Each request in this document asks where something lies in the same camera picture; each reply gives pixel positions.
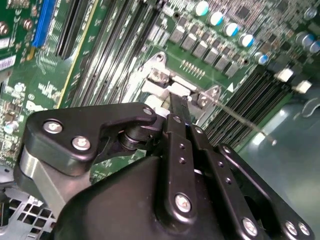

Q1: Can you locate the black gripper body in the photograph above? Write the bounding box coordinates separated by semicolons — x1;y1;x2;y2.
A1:
53;156;238;240

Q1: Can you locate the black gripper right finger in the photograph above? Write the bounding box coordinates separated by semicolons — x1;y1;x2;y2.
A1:
188;124;317;240

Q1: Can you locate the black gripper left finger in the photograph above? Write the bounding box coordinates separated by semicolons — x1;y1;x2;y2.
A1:
13;92;200;228

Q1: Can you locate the metal locking lever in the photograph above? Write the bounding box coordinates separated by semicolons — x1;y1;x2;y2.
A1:
197;91;278;147

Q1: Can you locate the metal socket cover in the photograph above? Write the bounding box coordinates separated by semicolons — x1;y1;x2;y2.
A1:
142;67;199;118

